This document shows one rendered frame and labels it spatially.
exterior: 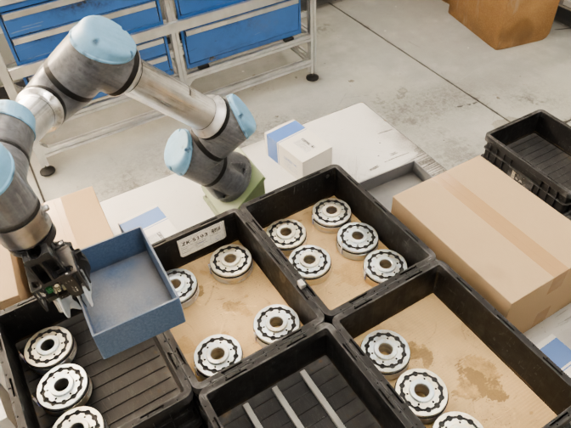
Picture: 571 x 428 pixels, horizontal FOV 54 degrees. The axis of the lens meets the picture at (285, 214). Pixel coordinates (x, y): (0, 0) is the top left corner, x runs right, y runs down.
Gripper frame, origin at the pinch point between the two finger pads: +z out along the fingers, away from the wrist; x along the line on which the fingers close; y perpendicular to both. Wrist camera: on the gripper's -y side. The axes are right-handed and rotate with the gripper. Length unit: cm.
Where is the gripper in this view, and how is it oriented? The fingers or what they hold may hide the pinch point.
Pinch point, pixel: (80, 299)
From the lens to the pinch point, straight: 104.5
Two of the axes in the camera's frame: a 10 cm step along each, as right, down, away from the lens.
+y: 4.7, 6.1, -6.4
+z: 1.3, 6.7, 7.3
